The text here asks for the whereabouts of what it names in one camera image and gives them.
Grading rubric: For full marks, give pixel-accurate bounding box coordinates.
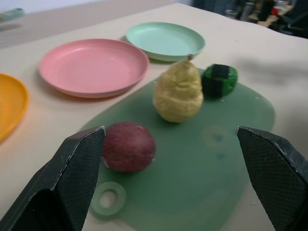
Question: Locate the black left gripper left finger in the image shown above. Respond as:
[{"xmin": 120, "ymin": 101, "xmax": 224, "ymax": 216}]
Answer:
[{"xmin": 0, "ymin": 126, "xmax": 106, "ymax": 231}]

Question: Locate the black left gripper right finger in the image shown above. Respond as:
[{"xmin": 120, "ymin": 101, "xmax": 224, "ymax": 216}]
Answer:
[{"xmin": 236, "ymin": 125, "xmax": 308, "ymax": 231}]

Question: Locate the yellow plate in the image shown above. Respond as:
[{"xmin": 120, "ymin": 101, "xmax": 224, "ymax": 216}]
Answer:
[{"xmin": 0, "ymin": 73, "xmax": 30, "ymax": 143}]

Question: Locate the pink plate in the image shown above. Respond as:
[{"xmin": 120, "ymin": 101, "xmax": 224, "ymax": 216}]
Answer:
[{"xmin": 38, "ymin": 38, "xmax": 150, "ymax": 99}]

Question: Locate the green plate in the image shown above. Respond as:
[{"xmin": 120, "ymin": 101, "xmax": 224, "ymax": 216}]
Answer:
[{"xmin": 126, "ymin": 22, "xmax": 206, "ymax": 62}]

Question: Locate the red apple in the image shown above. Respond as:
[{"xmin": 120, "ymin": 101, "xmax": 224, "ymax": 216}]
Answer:
[{"xmin": 102, "ymin": 122, "xmax": 156, "ymax": 173}]

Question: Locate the green cutting board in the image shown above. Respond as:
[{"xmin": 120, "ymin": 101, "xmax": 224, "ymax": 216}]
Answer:
[{"xmin": 78, "ymin": 68, "xmax": 276, "ymax": 231}]

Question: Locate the yellow pear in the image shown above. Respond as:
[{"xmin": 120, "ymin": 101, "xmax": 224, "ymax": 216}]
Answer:
[{"xmin": 153, "ymin": 53, "xmax": 205, "ymax": 124}]

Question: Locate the pale green object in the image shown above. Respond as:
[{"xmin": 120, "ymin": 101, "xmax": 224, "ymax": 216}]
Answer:
[{"xmin": 0, "ymin": 8, "xmax": 26, "ymax": 22}]

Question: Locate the green and black ball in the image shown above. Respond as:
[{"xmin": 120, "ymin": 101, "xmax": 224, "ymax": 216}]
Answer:
[{"xmin": 201, "ymin": 64, "xmax": 239, "ymax": 98}]

